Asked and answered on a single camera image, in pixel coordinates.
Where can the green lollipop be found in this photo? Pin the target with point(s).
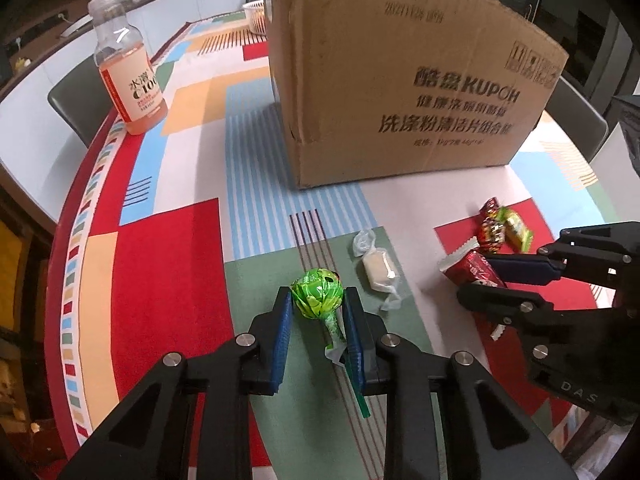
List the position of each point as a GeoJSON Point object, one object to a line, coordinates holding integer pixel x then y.
{"type": "Point", "coordinates": [318, 295]}

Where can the white fruit basket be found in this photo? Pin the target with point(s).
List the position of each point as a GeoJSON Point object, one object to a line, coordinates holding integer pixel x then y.
{"type": "Point", "coordinates": [256, 17]}

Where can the light green snack packet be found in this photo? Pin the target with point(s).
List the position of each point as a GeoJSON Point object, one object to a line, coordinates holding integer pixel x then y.
{"type": "Point", "coordinates": [518, 234]}

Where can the colourful patchwork tablecloth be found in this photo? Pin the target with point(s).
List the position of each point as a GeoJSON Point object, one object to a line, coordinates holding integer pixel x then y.
{"type": "Point", "coordinates": [175, 239]}

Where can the pink drink plastic bottle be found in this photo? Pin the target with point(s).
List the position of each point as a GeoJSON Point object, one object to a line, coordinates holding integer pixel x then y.
{"type": "Point", "coordinates": [125, 67]}

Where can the dark grey chair right far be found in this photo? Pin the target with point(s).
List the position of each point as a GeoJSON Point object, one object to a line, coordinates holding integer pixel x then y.
{"type": "Point", "coordinates": [581, 122]}

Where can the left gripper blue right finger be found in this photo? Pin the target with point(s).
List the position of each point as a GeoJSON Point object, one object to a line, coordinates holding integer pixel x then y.
{"type": "Point", "coordinates": [357, 338]}

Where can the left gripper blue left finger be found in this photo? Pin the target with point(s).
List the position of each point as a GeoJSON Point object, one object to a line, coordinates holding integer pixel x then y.
{"type": "Point", "coordinates": [279, 334]}

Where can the clear wrapped white candy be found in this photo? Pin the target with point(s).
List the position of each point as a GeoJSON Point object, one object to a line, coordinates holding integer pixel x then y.
{"type": "Point", "coordinates": [382, 273]}

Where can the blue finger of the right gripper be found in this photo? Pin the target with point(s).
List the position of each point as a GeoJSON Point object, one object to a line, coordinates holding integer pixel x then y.
{"type": "Point", "coordinates": [526, 269]}
{"type": "Point", "coordinates": [503, 305]}

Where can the black glass cabinet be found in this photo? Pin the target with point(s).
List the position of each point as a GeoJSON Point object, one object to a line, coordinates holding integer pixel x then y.
{"type": "Point", "coordinates": [602, 61]}

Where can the red snack packet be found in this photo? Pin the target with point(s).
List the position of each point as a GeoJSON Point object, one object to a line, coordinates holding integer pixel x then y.
{"type": "Point", "coordinates": [466, 265]}

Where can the red patterned candy packet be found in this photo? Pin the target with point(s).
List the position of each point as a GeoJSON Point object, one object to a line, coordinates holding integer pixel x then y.
{"type": "Point", "coordinates": [491, 232]}

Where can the dark grey chair left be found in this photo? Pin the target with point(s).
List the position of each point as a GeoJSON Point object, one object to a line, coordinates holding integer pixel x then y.
{"type": "Point", "coordinates": [81, 100]}

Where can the brown cardboard box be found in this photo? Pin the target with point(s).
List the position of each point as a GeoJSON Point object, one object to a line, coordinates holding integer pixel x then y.
{"type": "Point", "coordinates": [376, 88]}

